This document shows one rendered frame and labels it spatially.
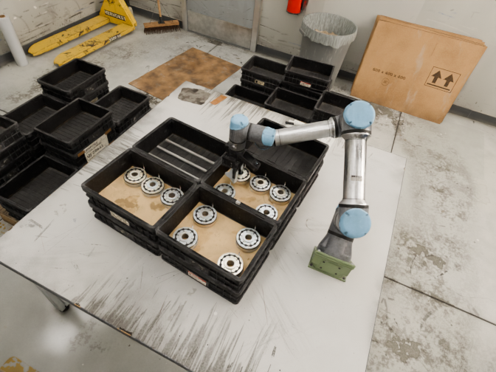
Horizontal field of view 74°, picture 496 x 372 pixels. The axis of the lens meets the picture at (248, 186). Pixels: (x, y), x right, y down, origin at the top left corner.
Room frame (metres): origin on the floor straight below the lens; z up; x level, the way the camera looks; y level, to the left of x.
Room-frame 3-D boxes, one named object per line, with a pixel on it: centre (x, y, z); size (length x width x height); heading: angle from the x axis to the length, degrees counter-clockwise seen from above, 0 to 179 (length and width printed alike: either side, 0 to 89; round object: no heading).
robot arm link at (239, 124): (1.10, 0.07, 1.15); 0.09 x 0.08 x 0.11; 80
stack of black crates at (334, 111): (2.24, -0.65, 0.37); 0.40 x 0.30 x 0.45; 71
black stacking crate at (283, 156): (1.29, -0.15, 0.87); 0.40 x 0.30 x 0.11; 66
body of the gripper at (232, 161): (1.10, 0.08, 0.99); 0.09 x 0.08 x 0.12; 70
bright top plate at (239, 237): (0.76, -0.03, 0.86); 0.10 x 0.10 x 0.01
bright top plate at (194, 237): (0.72, 0.23, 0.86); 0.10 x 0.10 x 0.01
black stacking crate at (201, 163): (1.18, 0.34, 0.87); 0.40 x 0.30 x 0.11; 66
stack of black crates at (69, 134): (1.65, 1.20, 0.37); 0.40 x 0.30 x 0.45; 161
